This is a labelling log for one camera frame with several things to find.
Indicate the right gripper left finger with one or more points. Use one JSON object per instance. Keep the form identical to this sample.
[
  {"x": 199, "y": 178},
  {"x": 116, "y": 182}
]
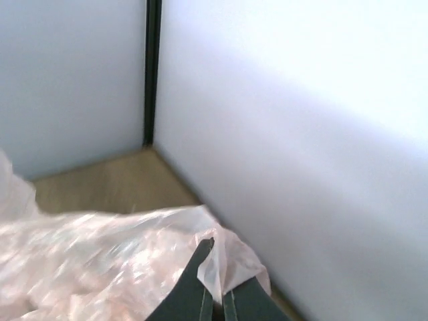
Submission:
[{"x": 189, "y": 299}]

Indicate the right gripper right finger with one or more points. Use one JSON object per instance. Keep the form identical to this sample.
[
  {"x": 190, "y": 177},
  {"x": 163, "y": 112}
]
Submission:
[{"x": 249, "y": 301}]

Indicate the pink plastic trash bag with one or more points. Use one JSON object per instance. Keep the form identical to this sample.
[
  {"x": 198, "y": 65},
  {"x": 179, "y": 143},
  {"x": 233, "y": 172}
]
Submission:
[{"x": 101, "y": 266}]

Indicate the black left frame post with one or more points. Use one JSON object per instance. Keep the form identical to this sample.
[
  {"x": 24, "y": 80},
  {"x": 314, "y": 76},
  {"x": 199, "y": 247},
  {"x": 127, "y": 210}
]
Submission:
[{"x": 153, "y": 35}]

